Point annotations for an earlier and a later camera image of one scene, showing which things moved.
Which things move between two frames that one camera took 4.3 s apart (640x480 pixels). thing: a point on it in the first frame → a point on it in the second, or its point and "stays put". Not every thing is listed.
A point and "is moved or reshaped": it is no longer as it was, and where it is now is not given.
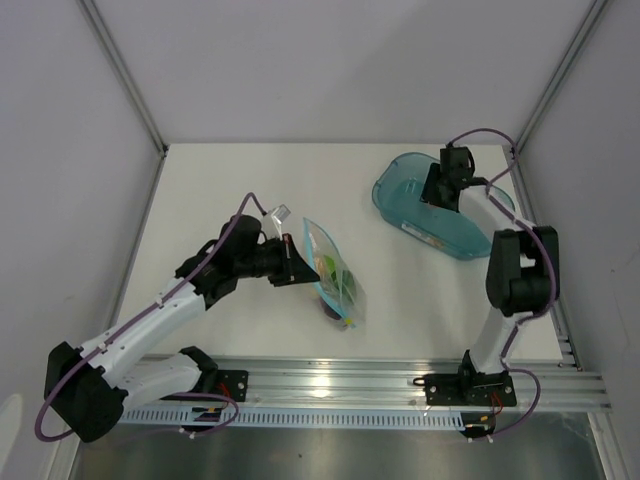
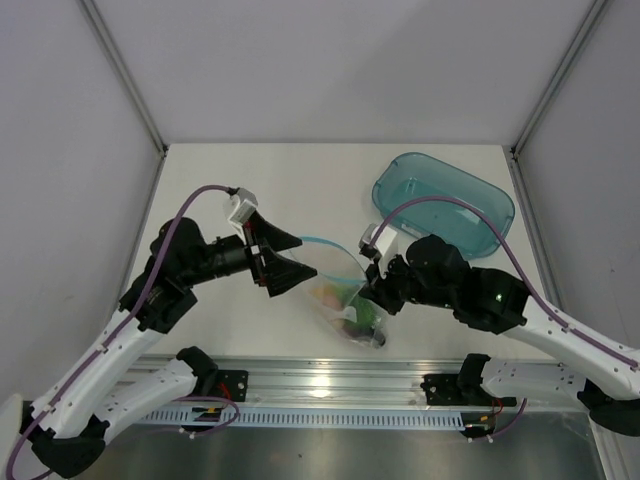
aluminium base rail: x=395 y=382 stays put
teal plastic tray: x=398 y=190 stays put
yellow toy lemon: x=319 y=265 → x=324 y=290
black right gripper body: x=432 y=188 → x=397 y=288
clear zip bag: x=339 y=287 is moved or reshaped
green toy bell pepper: x=346 y=283 → x=367 y=314
